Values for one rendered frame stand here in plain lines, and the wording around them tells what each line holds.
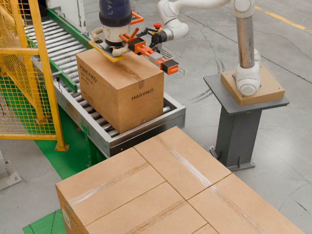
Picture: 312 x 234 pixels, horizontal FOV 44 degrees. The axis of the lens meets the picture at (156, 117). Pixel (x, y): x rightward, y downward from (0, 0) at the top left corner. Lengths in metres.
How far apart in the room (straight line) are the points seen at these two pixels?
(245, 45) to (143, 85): 0.75
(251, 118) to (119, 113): 1.05
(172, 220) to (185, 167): 0.44
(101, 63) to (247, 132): 1.28
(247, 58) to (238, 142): 0.89
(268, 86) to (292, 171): 0.90
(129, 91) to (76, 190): 0.75
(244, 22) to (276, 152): 1.57
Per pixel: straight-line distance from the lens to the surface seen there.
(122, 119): 2.76
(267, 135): 3.81
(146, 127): 2.83
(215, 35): 5.46
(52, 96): 3.23
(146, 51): 2.49
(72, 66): 3.74
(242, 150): 3.30
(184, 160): 2.65
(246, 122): 3.10
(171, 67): 2.31
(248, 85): 2.62
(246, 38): 2.50
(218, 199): 2.45
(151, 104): 2.86
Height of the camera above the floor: 2.42
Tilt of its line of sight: 39 degrees down
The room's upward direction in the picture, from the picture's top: 1 degrees clockwise
